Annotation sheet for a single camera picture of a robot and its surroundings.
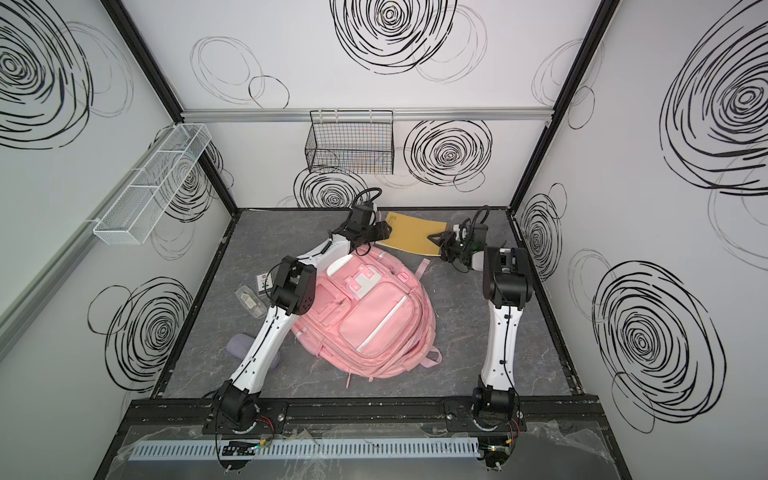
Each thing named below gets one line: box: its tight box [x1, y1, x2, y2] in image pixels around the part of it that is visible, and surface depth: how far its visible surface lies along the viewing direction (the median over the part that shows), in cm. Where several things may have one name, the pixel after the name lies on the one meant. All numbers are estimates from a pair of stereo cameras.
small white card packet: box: [256, 272, 273, 292], surface depth 101 cm
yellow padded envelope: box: [376, 211, 448, 257], surface depth 111 cm
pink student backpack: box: [292, 246, 443, 389], surface depth 85 cm
